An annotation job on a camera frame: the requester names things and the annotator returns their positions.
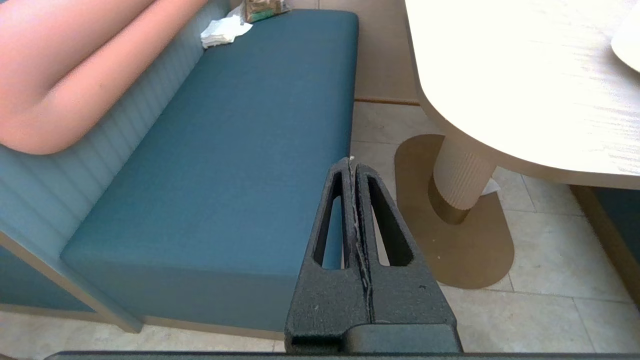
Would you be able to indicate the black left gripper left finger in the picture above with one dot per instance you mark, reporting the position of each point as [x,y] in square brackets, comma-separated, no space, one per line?
[330,300]

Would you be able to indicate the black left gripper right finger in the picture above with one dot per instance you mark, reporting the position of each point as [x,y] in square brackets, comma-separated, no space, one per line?
[405,295]

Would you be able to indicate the dark blue bench seat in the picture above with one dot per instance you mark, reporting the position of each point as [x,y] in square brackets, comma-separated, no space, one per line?
[240,150]
[625,215]

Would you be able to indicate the grey-blue ribbed bench backrest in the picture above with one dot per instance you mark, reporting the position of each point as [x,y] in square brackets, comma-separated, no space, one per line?
[125,130]

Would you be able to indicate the white crumpled tissue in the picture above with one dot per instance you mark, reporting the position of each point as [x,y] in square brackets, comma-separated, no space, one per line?
[222,31]

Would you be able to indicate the crinkled snack bag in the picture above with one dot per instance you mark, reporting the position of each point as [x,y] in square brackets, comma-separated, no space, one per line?
[262,9]

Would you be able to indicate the large clear water dispenser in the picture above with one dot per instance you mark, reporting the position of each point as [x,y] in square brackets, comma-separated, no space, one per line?
[630,45]

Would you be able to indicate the pink bench bolster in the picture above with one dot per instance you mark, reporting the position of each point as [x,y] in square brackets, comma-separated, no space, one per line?
[75,65]

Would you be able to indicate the ribbed beige table pedestal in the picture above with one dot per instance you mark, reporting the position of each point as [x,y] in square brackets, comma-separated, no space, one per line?
[462,175]

